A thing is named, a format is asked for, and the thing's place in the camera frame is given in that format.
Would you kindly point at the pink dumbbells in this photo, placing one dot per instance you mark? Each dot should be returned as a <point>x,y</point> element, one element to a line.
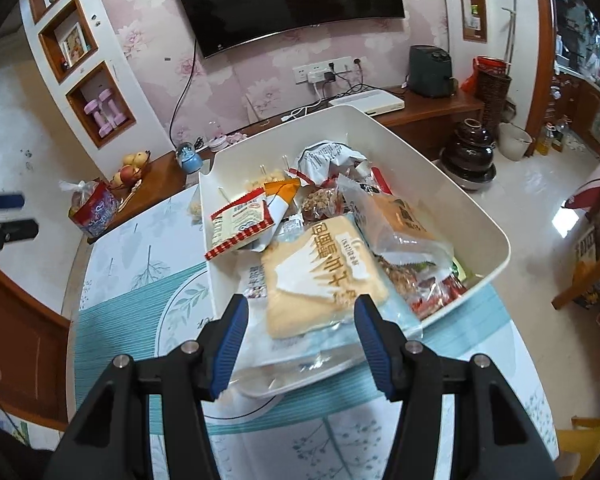
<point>105,112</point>

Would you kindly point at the fruit bowl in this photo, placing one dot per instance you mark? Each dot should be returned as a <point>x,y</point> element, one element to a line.
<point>134,167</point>

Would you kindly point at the dark red chocolate packet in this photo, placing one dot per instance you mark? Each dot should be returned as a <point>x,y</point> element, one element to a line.
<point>425,287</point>

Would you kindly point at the white red snack packet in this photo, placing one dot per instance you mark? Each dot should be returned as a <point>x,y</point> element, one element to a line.
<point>319,162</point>

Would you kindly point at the wall power strip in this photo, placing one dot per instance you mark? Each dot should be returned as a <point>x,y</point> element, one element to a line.
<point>347,69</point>

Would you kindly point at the clear puffed rice packet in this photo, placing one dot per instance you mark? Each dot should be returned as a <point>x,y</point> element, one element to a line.
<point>195,212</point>

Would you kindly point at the dark green appliance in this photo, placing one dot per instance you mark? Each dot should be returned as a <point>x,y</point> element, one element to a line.
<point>430,72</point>

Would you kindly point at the framed photo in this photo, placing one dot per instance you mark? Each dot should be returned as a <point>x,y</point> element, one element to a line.
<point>73,44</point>

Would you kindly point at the red checkered snack packet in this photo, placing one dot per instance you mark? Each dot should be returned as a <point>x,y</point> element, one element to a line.
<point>239,223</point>

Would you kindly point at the white bucket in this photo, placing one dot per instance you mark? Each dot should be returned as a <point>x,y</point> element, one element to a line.
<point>513,142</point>

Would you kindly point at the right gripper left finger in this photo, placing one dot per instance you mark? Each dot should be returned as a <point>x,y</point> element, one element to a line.
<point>198,371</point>

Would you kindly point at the orange white snack packet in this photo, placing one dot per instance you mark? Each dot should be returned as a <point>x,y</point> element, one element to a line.
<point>279,195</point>

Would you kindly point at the white set-top box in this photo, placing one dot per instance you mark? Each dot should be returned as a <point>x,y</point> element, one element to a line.
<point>371,102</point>

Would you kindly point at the wicker basket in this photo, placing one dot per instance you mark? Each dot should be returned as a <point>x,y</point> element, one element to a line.
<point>492,85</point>

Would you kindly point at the pink figurine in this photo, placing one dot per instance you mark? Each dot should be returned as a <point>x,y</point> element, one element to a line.
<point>218,143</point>

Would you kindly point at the blue snow globe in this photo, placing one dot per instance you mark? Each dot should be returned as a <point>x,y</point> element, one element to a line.
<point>188,159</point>

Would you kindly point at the wooden tv cabinet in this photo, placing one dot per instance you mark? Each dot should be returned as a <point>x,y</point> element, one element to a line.
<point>424,123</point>

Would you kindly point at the white plastic storage bin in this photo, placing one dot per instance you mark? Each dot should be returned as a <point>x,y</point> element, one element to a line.
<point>304,217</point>

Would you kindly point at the large clear cracker bag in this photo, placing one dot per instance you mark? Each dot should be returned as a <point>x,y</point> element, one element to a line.
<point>301,292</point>

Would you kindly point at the floral teal tablecloth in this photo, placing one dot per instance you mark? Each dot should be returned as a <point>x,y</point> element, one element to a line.
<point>146,290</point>

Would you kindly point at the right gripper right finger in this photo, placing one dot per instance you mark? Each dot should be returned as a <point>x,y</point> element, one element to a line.
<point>407,372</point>

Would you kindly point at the dark ceramic jar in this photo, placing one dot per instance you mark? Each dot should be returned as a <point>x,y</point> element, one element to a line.
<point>467,157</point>

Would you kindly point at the red blue snack bag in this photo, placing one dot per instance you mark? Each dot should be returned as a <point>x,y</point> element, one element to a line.
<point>92,207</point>

